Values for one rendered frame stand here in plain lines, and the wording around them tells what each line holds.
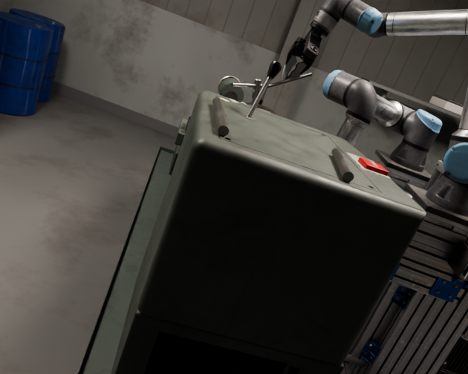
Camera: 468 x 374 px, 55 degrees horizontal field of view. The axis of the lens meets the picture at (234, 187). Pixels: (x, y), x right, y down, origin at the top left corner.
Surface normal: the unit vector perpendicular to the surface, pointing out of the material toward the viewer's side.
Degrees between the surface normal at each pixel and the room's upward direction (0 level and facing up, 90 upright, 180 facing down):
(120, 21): 90
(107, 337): 0
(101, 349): 0
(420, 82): 90
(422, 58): 90
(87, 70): 90
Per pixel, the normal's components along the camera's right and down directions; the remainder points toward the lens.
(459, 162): -0.57, 0.22
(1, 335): 0.34, -0.88
